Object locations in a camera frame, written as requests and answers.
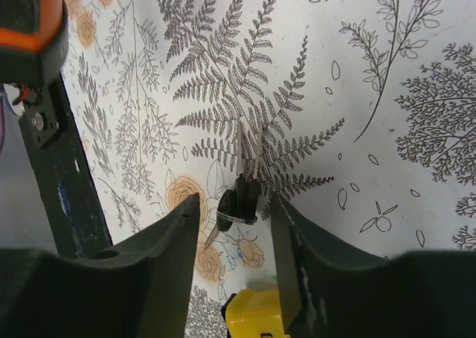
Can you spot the orange padlock keys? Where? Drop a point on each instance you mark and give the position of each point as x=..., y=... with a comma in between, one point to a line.
x=239, y=204

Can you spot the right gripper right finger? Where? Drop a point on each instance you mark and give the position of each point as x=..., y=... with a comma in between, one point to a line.
x=329, y=288

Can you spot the orange padlock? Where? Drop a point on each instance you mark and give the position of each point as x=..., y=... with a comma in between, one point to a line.
x=34, y=41

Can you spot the yellow padlock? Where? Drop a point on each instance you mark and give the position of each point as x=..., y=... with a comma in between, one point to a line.
x=254, y=314

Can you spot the black base frame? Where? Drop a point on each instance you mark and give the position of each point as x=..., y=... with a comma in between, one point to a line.
x=62, y=173

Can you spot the floral table mat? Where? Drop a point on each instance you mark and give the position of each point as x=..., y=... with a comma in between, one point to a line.
x=367, y=111

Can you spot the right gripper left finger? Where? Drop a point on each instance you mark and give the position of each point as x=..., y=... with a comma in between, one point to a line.
x=137, y=288

